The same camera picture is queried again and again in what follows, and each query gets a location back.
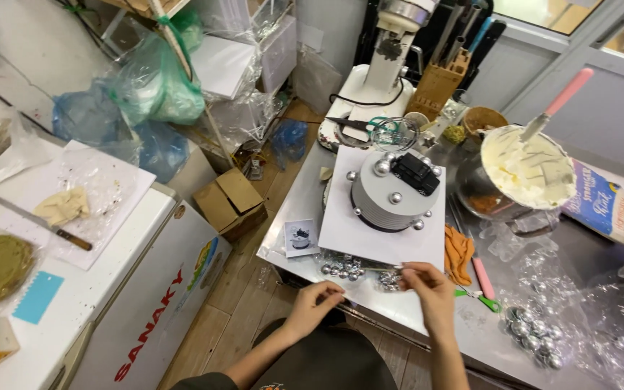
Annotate light blue plastic scraper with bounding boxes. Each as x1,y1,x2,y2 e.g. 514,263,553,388
11,270,66,326

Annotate green plastic bag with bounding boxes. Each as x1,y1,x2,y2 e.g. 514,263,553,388
107,6,208,129

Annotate pink-handled spatula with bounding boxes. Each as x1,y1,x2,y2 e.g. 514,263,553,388
518,67,596,145

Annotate orange cloth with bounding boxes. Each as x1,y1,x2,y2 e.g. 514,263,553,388
444,224,477,287

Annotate small cake photo card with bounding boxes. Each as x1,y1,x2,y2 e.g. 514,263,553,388
284,218,322,259

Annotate clear crumpled plastic wrap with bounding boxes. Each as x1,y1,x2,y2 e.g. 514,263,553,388
478,210,624,390

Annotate black toy car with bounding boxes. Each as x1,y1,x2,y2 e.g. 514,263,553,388
390,152,442,197

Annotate wrapped stack of white boxes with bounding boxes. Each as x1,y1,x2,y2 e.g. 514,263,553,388
189,12,298,143

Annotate pink-handled palette knife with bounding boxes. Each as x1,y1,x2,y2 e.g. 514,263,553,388
447,195,497,302

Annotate white square cake board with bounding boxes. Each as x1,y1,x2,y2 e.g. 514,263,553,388
317,144,447,272

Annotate blue and white flour bag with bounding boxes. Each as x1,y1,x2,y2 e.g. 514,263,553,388
560,157,624,245

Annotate grey round cake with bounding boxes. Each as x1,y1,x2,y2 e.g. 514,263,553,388
349,152,444,234

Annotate person's right hand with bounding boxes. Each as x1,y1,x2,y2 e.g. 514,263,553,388
398,262,457,340

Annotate wooden knife block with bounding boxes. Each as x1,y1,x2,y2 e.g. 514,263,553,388
406,48,473,123

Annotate brown bowl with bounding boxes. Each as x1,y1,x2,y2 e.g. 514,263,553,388
460,105,510,140

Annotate wooden-handled long knife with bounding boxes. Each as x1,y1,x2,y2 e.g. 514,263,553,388
0,195,94,252

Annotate person's left hand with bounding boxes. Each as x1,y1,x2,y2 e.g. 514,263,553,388
283,280,347,342

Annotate teal-handled scissors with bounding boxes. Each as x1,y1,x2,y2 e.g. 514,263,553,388
325,115,400,137

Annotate white chest freezer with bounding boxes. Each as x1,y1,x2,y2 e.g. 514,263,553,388
0,140,233,390

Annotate metal mixing bowl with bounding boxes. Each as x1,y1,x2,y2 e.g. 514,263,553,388
455,126,579,224

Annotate white stand mixer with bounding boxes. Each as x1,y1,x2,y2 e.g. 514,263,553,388
317,0,441,153

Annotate white flat board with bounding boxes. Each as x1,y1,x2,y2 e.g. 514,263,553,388
0,139,157,272

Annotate green-handled small scissors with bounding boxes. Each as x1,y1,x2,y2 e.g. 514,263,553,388
454,287,503,314

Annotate cardboard box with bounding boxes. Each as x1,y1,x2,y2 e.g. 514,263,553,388
192,166,269,244

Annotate beige crumpled gloves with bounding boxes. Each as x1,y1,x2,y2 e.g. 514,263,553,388
32,185,92,228

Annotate power strip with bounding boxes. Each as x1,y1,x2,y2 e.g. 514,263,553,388
240,156,268,182

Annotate green cake crumb lump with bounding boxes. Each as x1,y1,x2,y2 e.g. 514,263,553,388
441,125,468,146

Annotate clear glass bowl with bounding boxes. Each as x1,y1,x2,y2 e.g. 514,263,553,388
370,116,420,153

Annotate large silver board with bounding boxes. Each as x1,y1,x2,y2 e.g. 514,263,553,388
257,140,456,338

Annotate small blue plastic bag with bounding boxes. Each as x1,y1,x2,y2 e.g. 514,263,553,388
271,117,309,164

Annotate small white cup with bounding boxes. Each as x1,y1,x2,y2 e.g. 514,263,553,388
403,110,430,132

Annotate set of knives in block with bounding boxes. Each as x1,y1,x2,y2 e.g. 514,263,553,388
430,0,508,92

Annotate white whipped cream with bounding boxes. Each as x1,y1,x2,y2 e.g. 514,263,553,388
480,127,577,210

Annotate bagged heap of silver balls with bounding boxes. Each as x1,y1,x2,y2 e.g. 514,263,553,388
504,304,566,372

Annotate window frame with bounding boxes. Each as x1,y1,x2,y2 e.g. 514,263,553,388
492,0,624,74

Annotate person's dark clothing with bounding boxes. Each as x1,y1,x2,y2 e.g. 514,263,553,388
171,309,400,390

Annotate loose pile of silver balls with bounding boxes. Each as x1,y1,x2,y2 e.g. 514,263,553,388
320,255,406,291

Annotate silver balls decorating cake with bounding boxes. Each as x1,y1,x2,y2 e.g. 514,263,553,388
346,153,444,231

